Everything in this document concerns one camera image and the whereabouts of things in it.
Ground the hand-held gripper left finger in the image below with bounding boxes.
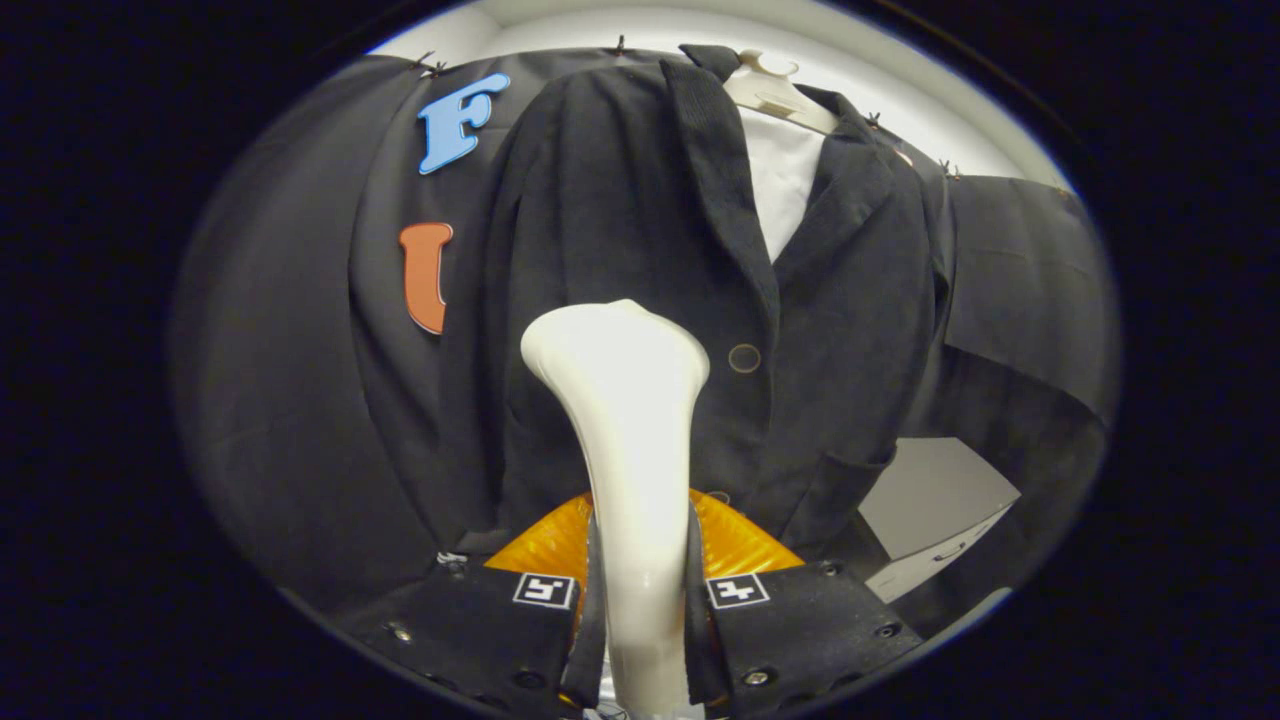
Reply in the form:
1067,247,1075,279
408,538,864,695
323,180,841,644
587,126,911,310
362,490,608,716

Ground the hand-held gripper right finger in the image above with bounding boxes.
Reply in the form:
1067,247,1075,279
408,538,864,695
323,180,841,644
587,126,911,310
685,488,921,716

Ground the white garment steamer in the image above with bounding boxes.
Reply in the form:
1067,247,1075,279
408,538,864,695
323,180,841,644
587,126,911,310
520,298,711,716

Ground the white shirt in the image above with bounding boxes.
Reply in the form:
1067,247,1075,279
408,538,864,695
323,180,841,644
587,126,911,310
738,100,829,263

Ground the black jacket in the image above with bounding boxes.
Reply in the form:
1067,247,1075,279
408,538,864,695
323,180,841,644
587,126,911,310
440,42,951,576

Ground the grey cabinet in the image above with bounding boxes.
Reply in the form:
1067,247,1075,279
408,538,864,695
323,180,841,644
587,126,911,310
858,437,1023,604

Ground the black backdrop cloth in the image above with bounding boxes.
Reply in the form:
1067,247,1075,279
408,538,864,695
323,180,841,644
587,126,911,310
170,45,1121,641

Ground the cream mannequin neck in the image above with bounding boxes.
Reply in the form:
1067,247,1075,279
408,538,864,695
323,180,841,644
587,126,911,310
722,48,841,136

